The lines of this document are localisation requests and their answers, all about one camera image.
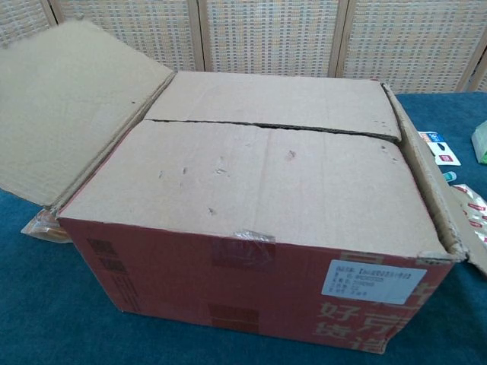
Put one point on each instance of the red white snack packet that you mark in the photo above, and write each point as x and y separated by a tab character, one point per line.
473	213

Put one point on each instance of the red cardboard shipping box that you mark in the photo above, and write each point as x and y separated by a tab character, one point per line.
243	182

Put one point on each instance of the blue white blister card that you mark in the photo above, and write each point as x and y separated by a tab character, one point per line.
445	152

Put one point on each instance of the blue carpet table cover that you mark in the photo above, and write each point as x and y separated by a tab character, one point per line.
45	315

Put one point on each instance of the woven folding screen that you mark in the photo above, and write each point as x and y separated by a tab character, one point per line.
266	38

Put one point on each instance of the green tissue pack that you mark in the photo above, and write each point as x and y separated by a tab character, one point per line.
480	146

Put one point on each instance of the brown peanut butter pouch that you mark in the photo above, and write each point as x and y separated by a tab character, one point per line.
42	228

